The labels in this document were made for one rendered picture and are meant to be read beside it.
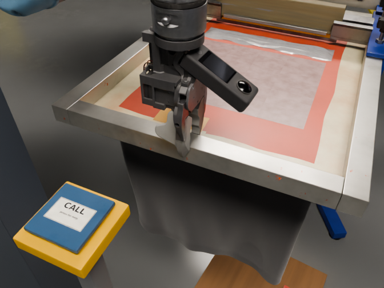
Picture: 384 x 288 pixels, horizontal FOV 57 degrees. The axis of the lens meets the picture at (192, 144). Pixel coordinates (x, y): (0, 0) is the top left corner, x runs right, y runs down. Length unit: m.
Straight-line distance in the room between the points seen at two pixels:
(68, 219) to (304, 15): 0.80
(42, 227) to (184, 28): 0.36
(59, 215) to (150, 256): 1.09
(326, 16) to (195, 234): 0.68
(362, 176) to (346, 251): 1.20
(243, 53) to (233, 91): 0.49
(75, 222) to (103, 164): 1.49
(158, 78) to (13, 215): 0.66
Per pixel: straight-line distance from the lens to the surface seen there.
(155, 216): 1.01
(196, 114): 0.60
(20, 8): 0.43
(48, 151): 2.24
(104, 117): 0.68
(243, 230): 0.89
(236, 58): 0.95
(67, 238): 0.57
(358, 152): 0.66
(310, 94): 0.84
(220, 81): 0.50
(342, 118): 0.79
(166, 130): 0.58
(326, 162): 0.67
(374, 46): 1.01
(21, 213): 1.10
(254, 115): 0.74
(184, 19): 0.48
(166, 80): 0.53
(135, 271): 1.63
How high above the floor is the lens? 1.42
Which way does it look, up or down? 42 degrees down
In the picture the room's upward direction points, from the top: straight up
